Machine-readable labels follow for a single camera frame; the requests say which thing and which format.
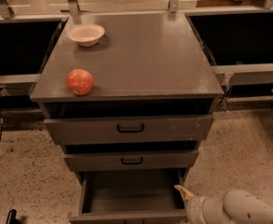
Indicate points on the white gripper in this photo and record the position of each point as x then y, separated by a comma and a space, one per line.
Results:
194, 208

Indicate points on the grey bottom drawer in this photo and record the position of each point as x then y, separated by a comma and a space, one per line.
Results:
131, 197

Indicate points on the grey drawer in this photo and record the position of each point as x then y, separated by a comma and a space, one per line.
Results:
104, 131
112, 161
131, 197

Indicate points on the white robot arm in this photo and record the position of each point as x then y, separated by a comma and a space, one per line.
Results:
235, 207

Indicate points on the grey middle drawer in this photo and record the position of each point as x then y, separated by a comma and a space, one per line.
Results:
112, 161

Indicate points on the grey top drawer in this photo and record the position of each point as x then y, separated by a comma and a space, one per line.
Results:
104, 131

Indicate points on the grey drawer cabinet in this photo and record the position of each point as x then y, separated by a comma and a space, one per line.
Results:
146, 65

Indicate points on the metal latch clamp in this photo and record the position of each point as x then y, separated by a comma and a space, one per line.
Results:
227, 87

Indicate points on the red apple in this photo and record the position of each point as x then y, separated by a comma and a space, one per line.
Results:
79, 82

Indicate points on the black object bottom left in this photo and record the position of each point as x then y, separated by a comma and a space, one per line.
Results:
11, 217

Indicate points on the white bowl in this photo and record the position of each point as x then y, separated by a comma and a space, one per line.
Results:
86, 35

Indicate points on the black middle drawer handle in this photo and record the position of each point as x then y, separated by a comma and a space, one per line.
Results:
136, 161

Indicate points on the black drawer handle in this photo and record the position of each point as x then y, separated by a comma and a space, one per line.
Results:
136, 161
124, 129

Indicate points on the black top drawer handle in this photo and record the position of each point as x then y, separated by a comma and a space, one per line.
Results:
124, 129

